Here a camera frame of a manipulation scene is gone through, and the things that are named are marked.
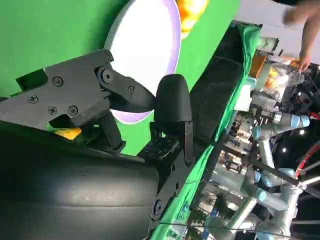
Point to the green table cloth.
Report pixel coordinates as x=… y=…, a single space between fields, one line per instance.
x=50 y=30

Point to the clear plastic bag of bread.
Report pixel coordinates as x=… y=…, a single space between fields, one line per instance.
x=280 y=77

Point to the orange and white bread roll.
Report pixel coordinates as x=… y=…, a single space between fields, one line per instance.
x=68 y=132
x=191 y=15

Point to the black machine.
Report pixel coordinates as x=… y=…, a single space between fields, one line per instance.
x=305 y=92

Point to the person's hand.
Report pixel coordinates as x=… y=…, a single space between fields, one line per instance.
x=305 y=63

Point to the white box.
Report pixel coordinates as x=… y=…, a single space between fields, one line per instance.
x=243 y=97

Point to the black rod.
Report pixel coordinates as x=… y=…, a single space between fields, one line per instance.
x=272 y=171

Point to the black backdrop cloth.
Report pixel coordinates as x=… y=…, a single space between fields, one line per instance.
x=220 y=87

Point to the orange box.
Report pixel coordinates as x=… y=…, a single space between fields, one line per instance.
x=258 y=66

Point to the lilac plate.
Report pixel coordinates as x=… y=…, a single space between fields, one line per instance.
x=145 y=50

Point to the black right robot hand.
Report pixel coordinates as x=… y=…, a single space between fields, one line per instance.
x=75 y=195

